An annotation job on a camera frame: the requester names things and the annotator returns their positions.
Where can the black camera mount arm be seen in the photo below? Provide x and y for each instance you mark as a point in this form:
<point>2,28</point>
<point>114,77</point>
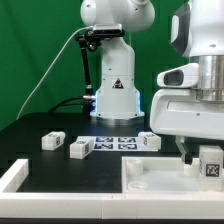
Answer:
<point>87,66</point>

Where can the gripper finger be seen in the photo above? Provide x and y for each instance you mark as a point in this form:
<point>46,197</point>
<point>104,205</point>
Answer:
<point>186,155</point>

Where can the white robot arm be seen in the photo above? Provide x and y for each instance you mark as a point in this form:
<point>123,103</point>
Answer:
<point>197,33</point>

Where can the white square tabletop part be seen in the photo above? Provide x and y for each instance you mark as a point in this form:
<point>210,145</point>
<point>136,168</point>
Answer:
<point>160,175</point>

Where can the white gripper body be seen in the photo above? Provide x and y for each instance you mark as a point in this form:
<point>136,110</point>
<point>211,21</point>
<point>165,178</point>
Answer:
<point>177,112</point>

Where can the tag marker sheet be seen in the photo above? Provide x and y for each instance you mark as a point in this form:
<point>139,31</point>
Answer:
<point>111,143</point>

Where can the grey camera on mount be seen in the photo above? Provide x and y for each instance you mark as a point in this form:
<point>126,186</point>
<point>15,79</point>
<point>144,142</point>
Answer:
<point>108,30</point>

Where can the white U-shaped fence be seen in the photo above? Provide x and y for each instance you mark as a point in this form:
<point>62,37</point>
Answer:
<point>124,205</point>

